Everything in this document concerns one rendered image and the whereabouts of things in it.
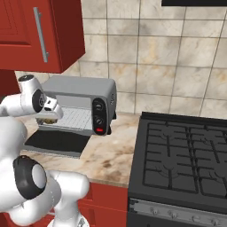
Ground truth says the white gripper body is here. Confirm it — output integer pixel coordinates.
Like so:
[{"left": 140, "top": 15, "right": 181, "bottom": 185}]
[{"left": 50, "top": 103, "right": 65, "bottom": 121}]

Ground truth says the brown heated bread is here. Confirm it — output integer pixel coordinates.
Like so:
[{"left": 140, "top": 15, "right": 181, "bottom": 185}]
[{"left": 36, "top": 117, "right": 59, "bottom": 125}]

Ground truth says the toaster oven glass door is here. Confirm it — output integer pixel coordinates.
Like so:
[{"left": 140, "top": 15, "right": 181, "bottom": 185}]
[{"left": 23, "top": 129, "right": 91, "bottom": 158}]

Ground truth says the grey toaster oven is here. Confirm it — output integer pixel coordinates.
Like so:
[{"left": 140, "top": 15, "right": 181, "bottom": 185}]
[{"left": 35, "top": 74, "right": 118, "bottom": 137}]

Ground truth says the black toaster oven knob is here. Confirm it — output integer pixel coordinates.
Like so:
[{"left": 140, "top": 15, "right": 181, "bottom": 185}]
[
  {"left": 93, "top": 100, "right": 105, "bottom": 114},
  {"left": 94, "top": 115, "right": 106, "bottom": 127}
]

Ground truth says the red drawer front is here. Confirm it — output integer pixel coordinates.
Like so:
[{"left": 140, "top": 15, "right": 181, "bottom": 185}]
[{"left": 77, "top": 182, "right": 129, "bottom": 213}]

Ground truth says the red base cupboard door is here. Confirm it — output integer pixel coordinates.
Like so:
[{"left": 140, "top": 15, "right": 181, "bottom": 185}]
[{"left": 77, "top": 206, "right": 129, "bottom": 227}]

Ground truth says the black gas hob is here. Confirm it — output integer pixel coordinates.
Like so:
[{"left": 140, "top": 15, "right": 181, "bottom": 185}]
[{"left": 126, "top": 111, "right": 227, "bottom": 227}]

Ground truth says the black extractor hood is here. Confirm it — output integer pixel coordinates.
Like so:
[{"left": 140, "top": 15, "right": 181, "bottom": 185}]
[{"left": 160, "top": 0, "right": 227, "bottom": 8}]

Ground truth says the toaster oven wire rack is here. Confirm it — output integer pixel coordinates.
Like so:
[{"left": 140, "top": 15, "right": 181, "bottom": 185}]
[{"left": 54, "top": 106, "right": 93, "bottom": 131}]

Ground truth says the grey cupboard door handle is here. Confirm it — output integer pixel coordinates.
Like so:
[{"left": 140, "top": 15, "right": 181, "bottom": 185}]
[{"left": 33, "top": 6, "right": 50, "bottom": 64}]

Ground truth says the red wall cupboard door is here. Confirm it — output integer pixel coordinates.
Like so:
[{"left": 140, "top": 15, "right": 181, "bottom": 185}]
[{"left": 0, "top": 0, "right": 87, "bottom": 74}]

